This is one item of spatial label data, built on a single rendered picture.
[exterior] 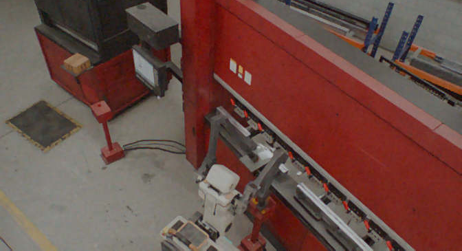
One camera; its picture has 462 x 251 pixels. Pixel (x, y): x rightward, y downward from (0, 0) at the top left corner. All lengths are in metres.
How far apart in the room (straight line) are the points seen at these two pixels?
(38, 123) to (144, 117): 1.38
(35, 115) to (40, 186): 1.23
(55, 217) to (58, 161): 0.79
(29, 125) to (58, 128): 0.39
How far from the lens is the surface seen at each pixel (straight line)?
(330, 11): 5.07
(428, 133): 2.30
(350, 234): 3.31
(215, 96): 4.01
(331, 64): 2.54
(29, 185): 4.99
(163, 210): 4.40
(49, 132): 5.48
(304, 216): 3.40
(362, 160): 2.72
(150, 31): 3.46
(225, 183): 2.91
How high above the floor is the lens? 3.67
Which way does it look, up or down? 44 degrees down
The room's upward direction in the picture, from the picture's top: 5 degrees clockwise
